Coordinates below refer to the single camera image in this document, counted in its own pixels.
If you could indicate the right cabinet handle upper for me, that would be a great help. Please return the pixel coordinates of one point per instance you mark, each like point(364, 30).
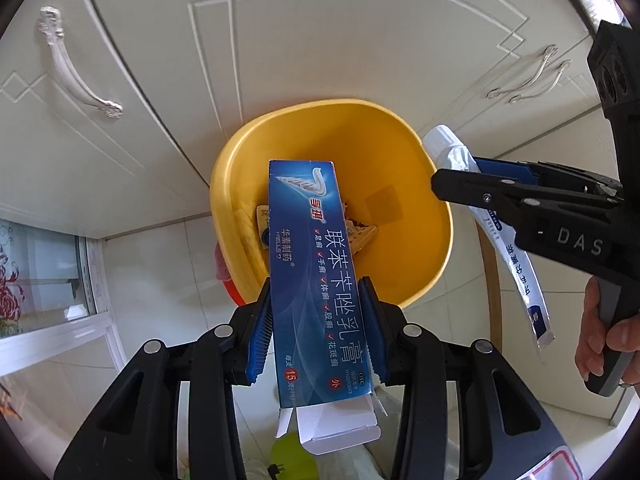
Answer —
point(525, 73)

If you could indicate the left cabinet door handle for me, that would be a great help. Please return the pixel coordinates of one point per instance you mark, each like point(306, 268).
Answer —
point(50, 24)

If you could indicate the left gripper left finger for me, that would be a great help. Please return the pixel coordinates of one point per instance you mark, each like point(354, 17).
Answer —
point(132, 432)

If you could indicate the silver foil medicine packet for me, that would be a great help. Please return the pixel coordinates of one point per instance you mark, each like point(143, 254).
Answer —
point(359, 235)

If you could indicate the right cabinet handle lower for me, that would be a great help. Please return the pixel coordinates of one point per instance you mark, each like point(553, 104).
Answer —
point(549, 81)

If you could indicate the person right hand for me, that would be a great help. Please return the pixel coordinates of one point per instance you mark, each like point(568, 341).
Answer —
point(594, 336)

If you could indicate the yellow plastic trash bin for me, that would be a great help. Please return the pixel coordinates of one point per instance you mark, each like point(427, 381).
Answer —
point(384, 176)

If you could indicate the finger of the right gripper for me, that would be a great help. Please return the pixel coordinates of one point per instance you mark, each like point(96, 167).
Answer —
point(507, 196)
point(551, 175)

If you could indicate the white toothpaste tube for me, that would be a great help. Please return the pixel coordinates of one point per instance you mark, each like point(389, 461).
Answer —
point(447, 151)

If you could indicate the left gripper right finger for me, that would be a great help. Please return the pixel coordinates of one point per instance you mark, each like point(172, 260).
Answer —
point(504, 431)

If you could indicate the blue ointment carton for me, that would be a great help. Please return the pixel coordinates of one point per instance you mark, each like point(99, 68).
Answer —
point(322, 362)

